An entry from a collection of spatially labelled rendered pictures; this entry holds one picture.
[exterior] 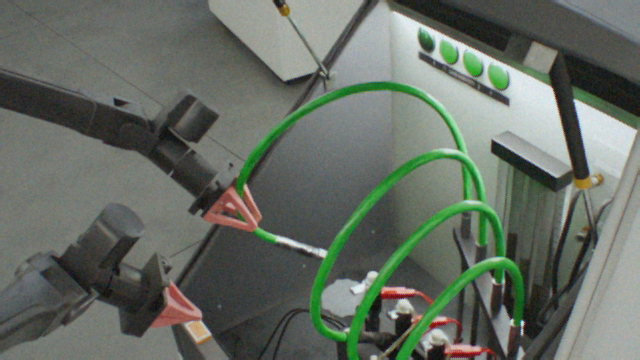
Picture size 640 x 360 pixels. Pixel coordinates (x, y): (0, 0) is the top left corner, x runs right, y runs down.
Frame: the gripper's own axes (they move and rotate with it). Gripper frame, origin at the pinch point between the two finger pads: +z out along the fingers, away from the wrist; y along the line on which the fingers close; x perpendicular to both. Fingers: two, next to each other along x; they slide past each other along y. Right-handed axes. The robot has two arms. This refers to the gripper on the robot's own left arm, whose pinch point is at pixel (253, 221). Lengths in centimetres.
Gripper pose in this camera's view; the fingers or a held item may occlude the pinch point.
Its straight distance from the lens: 114.8
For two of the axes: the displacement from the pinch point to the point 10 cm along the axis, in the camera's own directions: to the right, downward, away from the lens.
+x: -6.3, 6.7, 3.9
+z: 7.6, 6.3, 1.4
